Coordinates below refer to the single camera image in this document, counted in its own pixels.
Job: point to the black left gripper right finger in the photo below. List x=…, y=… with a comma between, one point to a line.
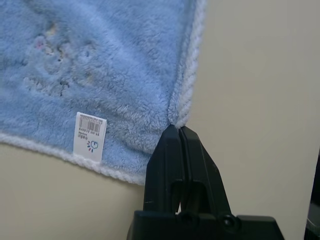
x=202, y=180

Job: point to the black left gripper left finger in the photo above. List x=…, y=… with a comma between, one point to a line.
x=165, y=175

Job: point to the blue towel with white edge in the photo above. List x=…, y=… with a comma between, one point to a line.
x=100, y=62

